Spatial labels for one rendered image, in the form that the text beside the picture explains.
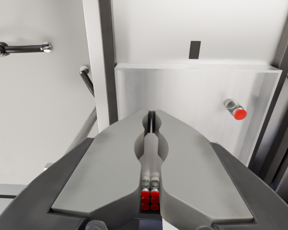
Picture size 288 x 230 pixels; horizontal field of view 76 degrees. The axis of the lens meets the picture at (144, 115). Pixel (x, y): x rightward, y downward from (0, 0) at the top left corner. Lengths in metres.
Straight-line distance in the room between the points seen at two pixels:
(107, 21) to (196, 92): 0.19
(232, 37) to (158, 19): 0.12
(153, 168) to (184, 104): 0.18
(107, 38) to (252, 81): 0.26
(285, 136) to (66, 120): 1.38
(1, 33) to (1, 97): 0.47
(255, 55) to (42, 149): 1.70
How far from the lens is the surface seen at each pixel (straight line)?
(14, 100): 1.67
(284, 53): 0.37
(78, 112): 1.47
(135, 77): 0.34
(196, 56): 0.34
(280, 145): 0.46
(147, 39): 0.33
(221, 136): 0.42
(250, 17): 0.36
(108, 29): 0.31
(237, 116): 0.35
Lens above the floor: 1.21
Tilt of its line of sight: 62 degrees down
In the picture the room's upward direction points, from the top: 175 degrees counter-clockwise
